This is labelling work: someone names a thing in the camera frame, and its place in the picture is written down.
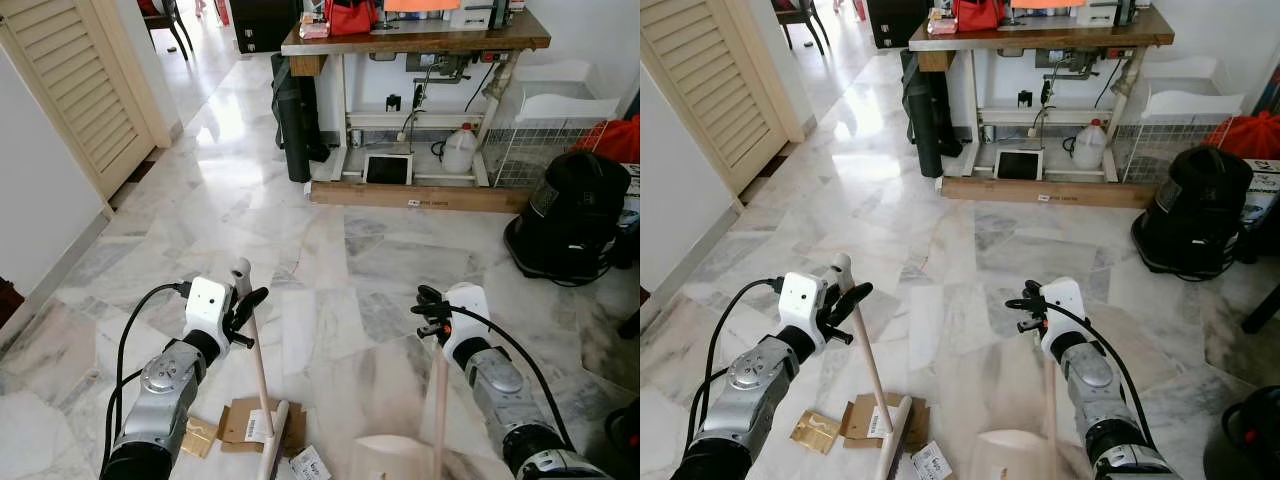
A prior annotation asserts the white wire basket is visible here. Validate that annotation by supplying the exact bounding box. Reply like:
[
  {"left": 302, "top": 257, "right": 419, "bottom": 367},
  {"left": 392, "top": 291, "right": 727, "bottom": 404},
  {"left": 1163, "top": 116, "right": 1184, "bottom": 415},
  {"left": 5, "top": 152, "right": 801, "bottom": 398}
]
[
  {"left": 1113, "top": 95, "right": 1236, "bottom": 186},
  {"left": 490, "top": 95, "right": 613, "bottom": 190}
]

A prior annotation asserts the brown cardboard piece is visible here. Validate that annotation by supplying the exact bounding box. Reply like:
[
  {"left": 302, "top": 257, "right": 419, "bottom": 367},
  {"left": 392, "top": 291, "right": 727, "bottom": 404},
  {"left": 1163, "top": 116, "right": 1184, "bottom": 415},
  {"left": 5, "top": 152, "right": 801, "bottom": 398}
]
[
  {"left": 840, "top": 392, "right": 931, "bottom": 453},
  {"left": 218, "top": 397, "right": 307, "bottom": 457}
]

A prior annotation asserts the black furniture leg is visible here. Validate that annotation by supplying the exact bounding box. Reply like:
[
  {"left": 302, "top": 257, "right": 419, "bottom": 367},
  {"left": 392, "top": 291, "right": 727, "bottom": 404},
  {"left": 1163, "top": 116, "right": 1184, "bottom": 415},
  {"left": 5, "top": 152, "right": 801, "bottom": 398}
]
[{"left": 1240, "top": 283, "right": 1280, "bottom": 336}]

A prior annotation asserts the wooden-top sewing table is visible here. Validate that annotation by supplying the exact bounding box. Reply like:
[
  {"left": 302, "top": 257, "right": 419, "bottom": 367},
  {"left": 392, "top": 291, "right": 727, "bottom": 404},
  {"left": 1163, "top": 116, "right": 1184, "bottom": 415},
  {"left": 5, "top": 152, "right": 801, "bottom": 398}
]
[
  {"left": 908, "top": 5, "right": 1176, "bottom": 186},
  {"left": 280, "top": 8, "right": 552, "bottom": 191}
]

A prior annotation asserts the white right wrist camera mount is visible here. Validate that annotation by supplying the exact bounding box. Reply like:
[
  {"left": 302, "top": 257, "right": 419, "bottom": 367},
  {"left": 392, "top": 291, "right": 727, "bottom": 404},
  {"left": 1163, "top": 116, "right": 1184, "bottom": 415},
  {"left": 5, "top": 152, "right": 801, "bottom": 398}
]
[
  {"left": 442, "top": 283, "right": 492, "bottom": 363},
  {"left": 1038, "top": 277, "right": 1089, "bottom": 358}
]

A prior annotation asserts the long wooden plank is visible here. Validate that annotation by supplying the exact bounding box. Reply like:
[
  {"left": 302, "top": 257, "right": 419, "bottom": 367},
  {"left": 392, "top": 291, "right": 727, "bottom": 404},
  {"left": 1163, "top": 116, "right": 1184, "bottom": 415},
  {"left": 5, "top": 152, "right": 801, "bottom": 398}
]
[
  {"left": 938, "top": 176, "right": 1159, "bottom": 210},
  {"left": 307, "top": 180, "right": 533, "bottom": 215}
]

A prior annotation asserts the printed cardboard box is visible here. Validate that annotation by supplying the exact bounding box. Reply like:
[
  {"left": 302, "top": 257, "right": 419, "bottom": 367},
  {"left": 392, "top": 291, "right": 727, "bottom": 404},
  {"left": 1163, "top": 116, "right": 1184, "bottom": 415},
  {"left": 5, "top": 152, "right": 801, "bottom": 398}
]
[
  {"left": 1240, "top": 158, "right": 1280, "bottom": 226},
  {"left": 620, "top": 163, "right": 641, "bottom": 233}
]

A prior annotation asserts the white plastic tray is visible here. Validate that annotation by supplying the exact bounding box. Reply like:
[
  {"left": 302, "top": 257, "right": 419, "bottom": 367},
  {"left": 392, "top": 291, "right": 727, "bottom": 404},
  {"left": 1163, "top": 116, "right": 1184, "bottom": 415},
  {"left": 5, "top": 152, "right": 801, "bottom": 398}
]
[
  {"left": 514, "top": 60, "right": 622, "bottom": 128},
  {"left": 1140, "top": 56, "right": 1246, "bottom": 123}
]

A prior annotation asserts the white plastic jug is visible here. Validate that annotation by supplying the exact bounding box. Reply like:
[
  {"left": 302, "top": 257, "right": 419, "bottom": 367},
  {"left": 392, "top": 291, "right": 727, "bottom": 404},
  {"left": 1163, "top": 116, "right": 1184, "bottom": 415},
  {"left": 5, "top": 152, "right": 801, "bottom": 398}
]
[
  {"left": 1070, "top": 118, "right": 1108, "bottom": 171},
  {"left": 440, "top": 122, "right": 479, "bottom": 177}
]

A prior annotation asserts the red cloth bag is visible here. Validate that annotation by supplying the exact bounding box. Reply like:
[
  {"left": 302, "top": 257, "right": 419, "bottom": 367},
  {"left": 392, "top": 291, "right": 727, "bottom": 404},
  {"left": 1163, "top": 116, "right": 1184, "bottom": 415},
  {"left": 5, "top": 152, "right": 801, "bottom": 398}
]
[
  {"left": 1200, "top": 110, "right": 1280, "bottom": 163},
  {"left": 572, "top": 114, "right": 641, "bottom": 167}
]

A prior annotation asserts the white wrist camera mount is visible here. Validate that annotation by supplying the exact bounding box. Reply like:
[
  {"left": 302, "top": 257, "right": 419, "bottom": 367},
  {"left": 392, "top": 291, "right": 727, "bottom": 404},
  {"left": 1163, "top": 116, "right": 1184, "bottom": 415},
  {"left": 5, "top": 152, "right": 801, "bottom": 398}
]
[
  {"left": 184, "top": 277, "right": 237, "bottom": 357},
  {"left": 777, "top": 271, "right": 830, "bottom": 349},
  {"left": 1038, "top": 277, "right": 1089, "bottom": 358},
  {"left": 442, "top": 283, "right": 492, "bottom": 363}
]

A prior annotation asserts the black round object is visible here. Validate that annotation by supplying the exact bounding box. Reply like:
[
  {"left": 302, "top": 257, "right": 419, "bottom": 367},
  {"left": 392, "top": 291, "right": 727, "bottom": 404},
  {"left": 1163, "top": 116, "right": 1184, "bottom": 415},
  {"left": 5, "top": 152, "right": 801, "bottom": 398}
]
[
  {"left": 603, "top": 398, "right": 641, "bottom": 463},
  {"left": 1220, "top": 385, "right": 1280, "bottom": 479}
]

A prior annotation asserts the black cabinet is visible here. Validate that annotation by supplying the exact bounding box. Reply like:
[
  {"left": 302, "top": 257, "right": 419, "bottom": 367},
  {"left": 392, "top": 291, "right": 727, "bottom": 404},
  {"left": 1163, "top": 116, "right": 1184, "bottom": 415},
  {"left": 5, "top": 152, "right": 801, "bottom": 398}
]
[
  {"left": 865, "top": 0, "right": 931, "bottom": 49},
  {"left": 229, "top": 0, "right": 303, "bottom": 55}
]

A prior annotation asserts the beige louvered door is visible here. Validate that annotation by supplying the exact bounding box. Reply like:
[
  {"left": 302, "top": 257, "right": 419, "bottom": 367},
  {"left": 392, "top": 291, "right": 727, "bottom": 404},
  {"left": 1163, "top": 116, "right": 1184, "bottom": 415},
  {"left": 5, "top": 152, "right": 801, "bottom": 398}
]
[
  {"left": 0, "top": 0, "right": 173, "bottom": 206},
  {"left": 640, "top": 0, "right": 806, "bottom": 196}
]

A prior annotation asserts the dark wooden chair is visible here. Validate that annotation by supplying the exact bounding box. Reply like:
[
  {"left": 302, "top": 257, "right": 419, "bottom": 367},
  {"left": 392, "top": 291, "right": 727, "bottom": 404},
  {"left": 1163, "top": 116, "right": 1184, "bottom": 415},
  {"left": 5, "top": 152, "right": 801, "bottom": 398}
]
[
  {"left": 138, "top": 0, "right": 197, "bottom": 61},
  {"left": 772, "top": 0, "right": 833, "bottom": 56}
]

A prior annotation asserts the black rolled bag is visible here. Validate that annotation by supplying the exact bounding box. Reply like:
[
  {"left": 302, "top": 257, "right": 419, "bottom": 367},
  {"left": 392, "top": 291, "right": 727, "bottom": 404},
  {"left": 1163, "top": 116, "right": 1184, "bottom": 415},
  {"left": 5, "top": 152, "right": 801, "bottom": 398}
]
[
  {"left": 900, "top": 48, "right": 963, "bottom": 179},
  {"left": 271, "top": 52, "right": 329, "bottom": 184}
]

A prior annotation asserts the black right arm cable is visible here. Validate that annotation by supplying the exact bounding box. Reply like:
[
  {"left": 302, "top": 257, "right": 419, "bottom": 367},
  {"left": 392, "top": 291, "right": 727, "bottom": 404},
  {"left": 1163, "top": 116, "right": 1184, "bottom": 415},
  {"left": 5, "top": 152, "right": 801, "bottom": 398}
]
[
  {"left": 450, "top": 304, "right": 577, "bottom": 451},
  {"left": 1043, "top": 300, "right": 1159, "bottom": 448}
]

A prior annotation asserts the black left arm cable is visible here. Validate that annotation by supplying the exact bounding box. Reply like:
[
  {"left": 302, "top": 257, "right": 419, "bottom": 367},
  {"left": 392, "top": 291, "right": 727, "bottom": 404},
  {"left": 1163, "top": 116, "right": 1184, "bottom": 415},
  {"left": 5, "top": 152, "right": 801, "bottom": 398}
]
[
  {"left": 103, "top": 282, "right": 193, "bottom": 473},
  {"left": 690, "top": 277, "right": 783, "bottom": 451}
]

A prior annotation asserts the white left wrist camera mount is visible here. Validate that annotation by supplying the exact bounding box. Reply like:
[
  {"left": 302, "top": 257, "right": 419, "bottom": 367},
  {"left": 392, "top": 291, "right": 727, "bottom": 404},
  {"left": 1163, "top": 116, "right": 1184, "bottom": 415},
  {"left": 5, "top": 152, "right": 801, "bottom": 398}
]
[
  {"left": 777, "top": 271, "right": 830, "bottom": 349},
  {"left": 184, "top": 277, "right": 237, "bottom": 357}
]

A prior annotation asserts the black canister vacuum cleaner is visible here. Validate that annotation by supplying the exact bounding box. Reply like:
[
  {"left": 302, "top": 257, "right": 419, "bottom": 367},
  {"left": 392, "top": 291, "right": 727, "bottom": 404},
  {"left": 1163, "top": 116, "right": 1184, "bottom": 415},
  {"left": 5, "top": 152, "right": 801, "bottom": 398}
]
[
  {"left": 1130, "top": 145, "right": 1256, "bottom": 281},
  {"left": 503, "top": 150, "right": 634, "bottom": 288}
]

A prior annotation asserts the white printed paper label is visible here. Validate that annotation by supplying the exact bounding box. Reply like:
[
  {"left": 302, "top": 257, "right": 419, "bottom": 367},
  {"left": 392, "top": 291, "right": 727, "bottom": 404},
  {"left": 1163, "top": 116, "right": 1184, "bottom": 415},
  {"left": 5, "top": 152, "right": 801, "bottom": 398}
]
[
  {"left": 910, "top": 441, "right": 953, "bottom": 480},
  {"left": 289, "top": 445, "right": 333, "bottom": 480}
]

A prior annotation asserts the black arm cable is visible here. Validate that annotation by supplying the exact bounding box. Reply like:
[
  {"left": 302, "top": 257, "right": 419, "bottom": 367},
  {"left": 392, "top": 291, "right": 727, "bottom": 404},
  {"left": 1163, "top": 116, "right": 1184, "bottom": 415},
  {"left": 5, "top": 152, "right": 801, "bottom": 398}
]
[
  {"left": 103, "top": 282, "right": 193, "bottom": 473},
  {"left": 690, "top": 277, "right": 783, "bottom": 451},
  {"left": 1043, "top": 300, "right": 1159, "bottom": 448},
  {"left": 450, "top": 304, "right": 577, "bottom": 451}
]

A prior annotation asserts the small golden cardboard scrap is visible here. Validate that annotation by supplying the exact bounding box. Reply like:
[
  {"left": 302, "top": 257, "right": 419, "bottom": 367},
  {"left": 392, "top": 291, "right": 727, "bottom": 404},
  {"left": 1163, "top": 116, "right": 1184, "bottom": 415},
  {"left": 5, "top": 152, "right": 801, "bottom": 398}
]
[
  {"left": 180, "top": 415, "right": 220, "bottom": 460},
  {"left": 792, "top": 410, "right": 843, "bottom": 456}
]

